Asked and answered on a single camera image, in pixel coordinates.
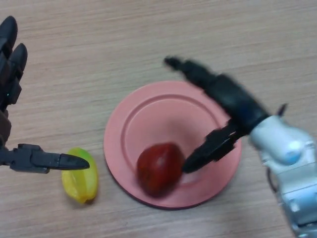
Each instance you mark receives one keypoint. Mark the pink round plate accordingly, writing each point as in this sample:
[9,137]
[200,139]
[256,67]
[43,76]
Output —
[138,129]

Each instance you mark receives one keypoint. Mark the red apple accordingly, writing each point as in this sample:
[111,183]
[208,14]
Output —
[159,169]

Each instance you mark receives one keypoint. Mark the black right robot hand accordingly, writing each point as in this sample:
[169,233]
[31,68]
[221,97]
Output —
[230,99]

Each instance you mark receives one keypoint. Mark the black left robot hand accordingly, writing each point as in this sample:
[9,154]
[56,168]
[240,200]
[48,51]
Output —
[10,99]

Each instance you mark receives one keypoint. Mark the yellow starfruit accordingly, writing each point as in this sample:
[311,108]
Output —
[81,186]

